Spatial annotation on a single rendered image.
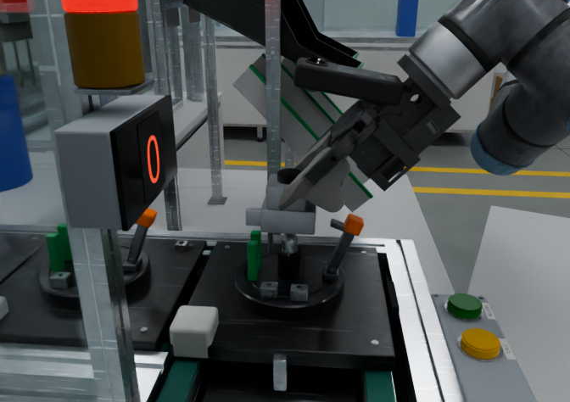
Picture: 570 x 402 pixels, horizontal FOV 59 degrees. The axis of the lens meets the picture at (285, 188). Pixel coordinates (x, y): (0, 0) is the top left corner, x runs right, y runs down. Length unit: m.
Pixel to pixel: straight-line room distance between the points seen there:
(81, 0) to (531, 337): 0.71
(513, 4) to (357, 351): 0.37
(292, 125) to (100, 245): 0.44
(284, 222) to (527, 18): 0.32
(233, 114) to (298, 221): 4.14
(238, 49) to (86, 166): 4.26
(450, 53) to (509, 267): 0.55
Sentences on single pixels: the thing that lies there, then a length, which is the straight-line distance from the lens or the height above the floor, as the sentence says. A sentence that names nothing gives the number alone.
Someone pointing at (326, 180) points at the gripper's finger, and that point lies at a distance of 0.55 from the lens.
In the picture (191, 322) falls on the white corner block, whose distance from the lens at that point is 0.57.
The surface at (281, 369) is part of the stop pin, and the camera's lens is 0.56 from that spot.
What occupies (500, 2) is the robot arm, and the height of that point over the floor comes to 1.31.
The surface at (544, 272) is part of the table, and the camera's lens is 1.01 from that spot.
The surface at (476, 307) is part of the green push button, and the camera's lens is 0.66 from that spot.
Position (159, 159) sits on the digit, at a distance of 0.42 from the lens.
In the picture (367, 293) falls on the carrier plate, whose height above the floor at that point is 0.97.
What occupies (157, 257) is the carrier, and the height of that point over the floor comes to 0.97.
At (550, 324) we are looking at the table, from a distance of 0.87.
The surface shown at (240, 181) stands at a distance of 1.32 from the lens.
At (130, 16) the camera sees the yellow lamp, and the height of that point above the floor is 1.31.
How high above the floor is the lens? 1.32
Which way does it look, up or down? 22 degrees down
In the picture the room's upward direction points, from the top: straight up
